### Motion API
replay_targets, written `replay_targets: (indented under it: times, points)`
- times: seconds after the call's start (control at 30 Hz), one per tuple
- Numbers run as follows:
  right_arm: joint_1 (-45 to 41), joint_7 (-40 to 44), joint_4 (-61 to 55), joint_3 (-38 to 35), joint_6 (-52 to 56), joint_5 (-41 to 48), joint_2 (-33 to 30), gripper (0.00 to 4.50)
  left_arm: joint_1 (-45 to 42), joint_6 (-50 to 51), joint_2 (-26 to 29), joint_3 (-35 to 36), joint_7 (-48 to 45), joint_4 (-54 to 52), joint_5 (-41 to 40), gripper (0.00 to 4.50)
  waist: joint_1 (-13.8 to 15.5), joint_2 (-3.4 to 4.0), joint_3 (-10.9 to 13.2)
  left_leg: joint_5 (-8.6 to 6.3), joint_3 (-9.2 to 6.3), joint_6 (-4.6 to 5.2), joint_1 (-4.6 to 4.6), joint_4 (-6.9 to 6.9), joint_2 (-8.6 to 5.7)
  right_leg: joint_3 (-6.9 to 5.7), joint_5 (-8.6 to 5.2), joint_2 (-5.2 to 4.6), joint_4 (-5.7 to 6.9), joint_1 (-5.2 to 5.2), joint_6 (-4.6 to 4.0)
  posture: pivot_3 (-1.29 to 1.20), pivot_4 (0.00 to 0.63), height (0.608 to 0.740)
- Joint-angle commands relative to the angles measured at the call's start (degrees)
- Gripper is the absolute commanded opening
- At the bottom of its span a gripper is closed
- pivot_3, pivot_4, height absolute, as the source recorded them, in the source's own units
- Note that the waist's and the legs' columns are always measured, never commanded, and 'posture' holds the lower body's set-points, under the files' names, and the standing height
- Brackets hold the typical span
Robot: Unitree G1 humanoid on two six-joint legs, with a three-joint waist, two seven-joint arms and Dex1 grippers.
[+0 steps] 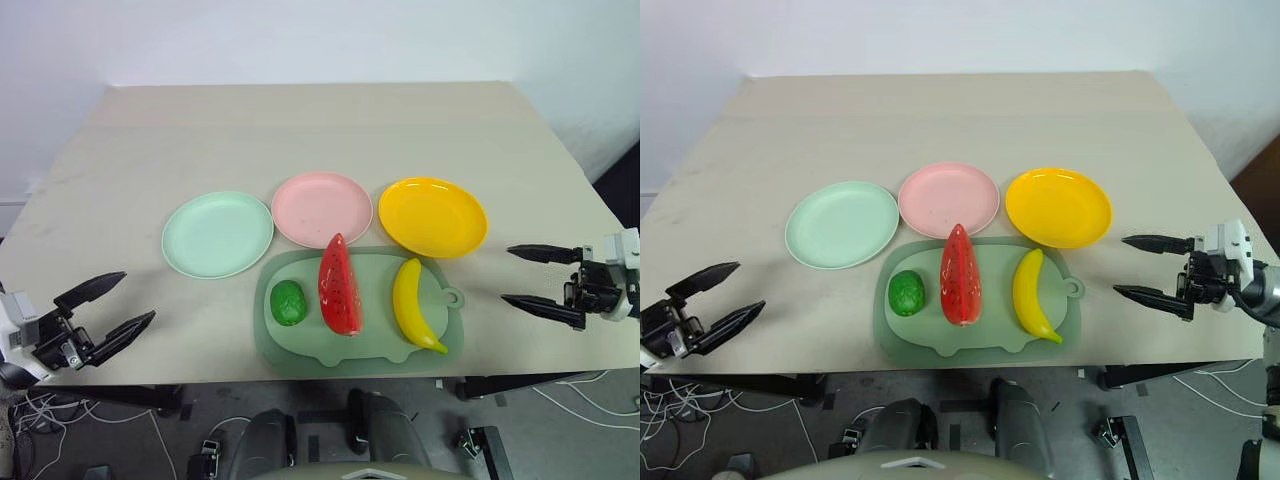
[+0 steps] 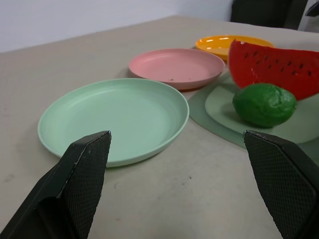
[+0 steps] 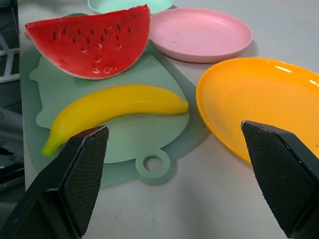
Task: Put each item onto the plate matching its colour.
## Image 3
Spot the green cutting board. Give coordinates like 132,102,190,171
19,12,210,189

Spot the red watermelon slice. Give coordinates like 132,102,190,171
24,4,152,80

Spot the yellow plastic banana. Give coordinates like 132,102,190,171
41,85,189,158

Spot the orange plastic plate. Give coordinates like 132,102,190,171
195,57,319,164

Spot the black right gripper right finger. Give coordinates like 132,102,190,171
240,120,319,239

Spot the white metal frame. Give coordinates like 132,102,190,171
0,34,20,84

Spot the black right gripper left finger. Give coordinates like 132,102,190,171
0,125,110,239

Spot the mint green plastic plate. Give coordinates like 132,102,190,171
87,0,174,15

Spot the pink plastic plate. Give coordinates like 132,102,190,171
148,7,253,63

